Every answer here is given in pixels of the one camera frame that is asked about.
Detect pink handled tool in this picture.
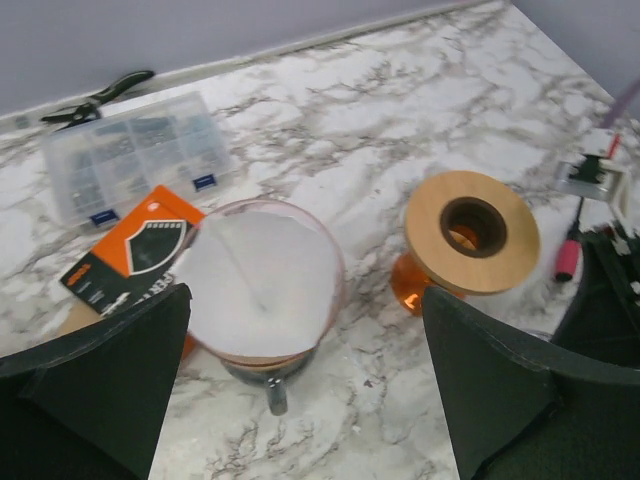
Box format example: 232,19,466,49
554,197,584,283

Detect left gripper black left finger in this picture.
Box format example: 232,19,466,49
1,284,191,479

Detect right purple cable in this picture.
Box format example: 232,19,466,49
602,77,640,131

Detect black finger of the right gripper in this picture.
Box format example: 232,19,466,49
551,224,639,368

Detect orange coffee filter box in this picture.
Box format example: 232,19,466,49
57,186,205,336

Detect orange glass carafe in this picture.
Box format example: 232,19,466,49
390,251,466,317

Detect white paper coffee filter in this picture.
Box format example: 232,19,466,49
173,212,337,357

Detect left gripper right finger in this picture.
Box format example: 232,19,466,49
422,287,639,479

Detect black pliers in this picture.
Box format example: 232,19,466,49
40,70,155,130

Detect pink plastic dripper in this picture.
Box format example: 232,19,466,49
192,198,347,364

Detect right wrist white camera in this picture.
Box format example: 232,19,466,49
553,128,631,215

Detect clear plastic screw organizer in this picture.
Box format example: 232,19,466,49
41,92,238,229

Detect wooden dripper ring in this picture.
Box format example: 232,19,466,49
403,170,542,296
219,344,316,372

